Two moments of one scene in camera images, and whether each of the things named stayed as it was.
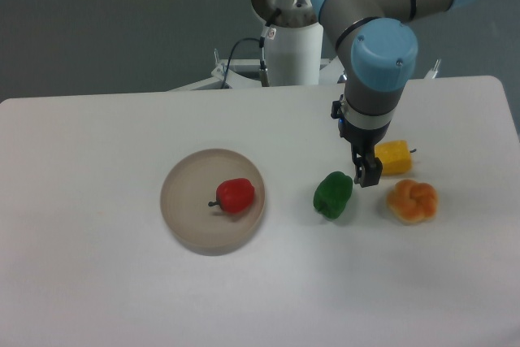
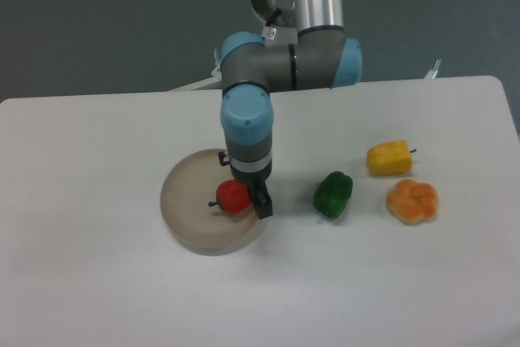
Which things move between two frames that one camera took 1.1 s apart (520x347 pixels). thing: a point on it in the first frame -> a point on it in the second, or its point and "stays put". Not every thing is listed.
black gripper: x=363 y=143 -> x=256 y=181
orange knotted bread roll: x=412 y=202 stays put
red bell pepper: x=235 y=195 stays put
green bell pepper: x=332 y=193 stays put
